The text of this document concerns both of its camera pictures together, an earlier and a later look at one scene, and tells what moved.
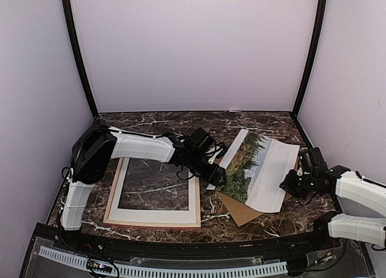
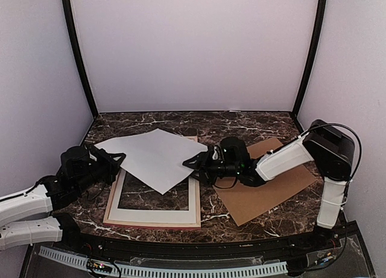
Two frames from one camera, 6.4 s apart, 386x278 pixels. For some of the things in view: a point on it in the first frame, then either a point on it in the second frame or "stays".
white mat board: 164,216 stays
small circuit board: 98,266 stays
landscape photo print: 256,167 -> 155,157
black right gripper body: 300,187 -> 215,169
